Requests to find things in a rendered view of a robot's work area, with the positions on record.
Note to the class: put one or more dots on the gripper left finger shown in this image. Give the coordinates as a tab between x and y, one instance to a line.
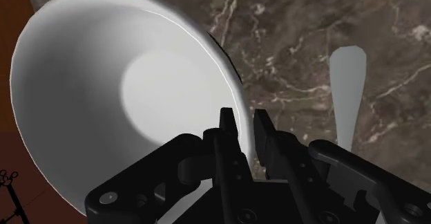
188	169

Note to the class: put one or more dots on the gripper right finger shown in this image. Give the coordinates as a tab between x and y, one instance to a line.
336	169

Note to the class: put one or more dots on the white bowl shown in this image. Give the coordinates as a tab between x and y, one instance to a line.
101	95

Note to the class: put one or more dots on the grey spatula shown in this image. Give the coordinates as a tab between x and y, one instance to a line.
347	92

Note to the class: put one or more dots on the black metal stand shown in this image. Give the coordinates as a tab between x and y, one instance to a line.
11	196

